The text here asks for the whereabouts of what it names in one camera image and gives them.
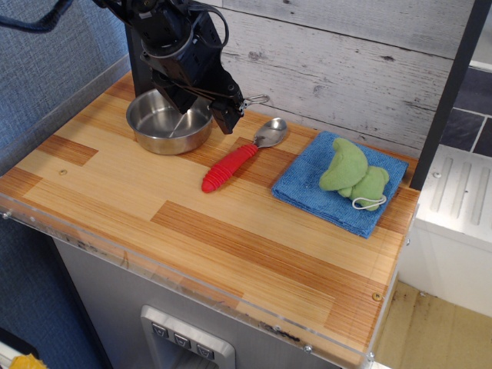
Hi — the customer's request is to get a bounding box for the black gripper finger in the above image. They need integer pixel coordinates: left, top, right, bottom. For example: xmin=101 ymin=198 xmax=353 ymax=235
xmin=155 ymin=80 xmax=198 ymax=114
xmin=209 ymin=99 xmax=244 ymax=135

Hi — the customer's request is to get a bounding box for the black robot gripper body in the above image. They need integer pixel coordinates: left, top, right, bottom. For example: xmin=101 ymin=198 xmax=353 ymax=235
xmin=138 ymin=7 xmax=244 ymax=105

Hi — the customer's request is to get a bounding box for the green plush toy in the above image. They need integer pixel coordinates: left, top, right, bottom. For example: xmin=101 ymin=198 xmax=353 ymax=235
xmin=319 ymin=138 xmax=390 ymax=211

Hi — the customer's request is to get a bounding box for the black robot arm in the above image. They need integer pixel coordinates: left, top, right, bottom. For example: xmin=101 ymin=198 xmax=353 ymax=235
xmin=97 ymin=1 xmax=244 ymax=135

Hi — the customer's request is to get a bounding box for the blue folded cloth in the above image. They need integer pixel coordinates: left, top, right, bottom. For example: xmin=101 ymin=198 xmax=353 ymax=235
xmin=272 ymin=131 xmax=389 ymax=238

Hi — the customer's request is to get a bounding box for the stainless steel pan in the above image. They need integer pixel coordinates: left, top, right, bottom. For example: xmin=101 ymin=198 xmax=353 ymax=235
xmin=125 ymin=89 xmax=269 ymax=155

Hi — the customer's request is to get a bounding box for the clear acrylic table edge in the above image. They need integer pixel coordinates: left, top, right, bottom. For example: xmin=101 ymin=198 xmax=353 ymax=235
xmin=1 ymin=195 xmax=376 ymax=368

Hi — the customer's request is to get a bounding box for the silver button control panel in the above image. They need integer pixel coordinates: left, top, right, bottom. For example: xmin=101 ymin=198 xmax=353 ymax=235
xmin=141 ymin=305 xmax=236 ymax=368

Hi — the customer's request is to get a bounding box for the white ridged appliance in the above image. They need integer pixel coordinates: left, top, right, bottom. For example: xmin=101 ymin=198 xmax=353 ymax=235
xmin=398 ymin=145 xmax=491 ymax=316

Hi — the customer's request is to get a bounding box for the yellow object at corner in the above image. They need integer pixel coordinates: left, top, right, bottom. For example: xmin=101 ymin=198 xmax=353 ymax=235
xmin=9 ymin=354 xmax=48 ymax=369

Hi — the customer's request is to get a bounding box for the black left frame post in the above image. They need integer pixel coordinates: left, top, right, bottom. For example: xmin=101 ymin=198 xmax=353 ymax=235
xmin=125 ymin=25 xmax=154 ymax=97

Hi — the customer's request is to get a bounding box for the black frame post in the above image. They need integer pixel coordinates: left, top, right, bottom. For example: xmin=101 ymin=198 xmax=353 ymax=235
xmin=125 ymin=25 xmax=154 ymax=97
xmin=410 ymin=0 xmax=491 ymax=191

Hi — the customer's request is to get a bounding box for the red handled metal spoon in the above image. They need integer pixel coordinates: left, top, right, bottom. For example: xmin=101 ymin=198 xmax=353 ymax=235
xmin=201 ymin=118 xmax=288 ymax=193

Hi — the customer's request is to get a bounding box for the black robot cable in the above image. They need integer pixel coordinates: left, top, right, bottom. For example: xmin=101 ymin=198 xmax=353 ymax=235
xmin=0 ymin=0 xmax=74 ymax=34

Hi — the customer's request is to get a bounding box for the black right frame post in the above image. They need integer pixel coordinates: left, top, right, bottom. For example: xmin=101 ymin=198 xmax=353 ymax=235
xmin=410 ymin=0 xmax=491 ymax=191

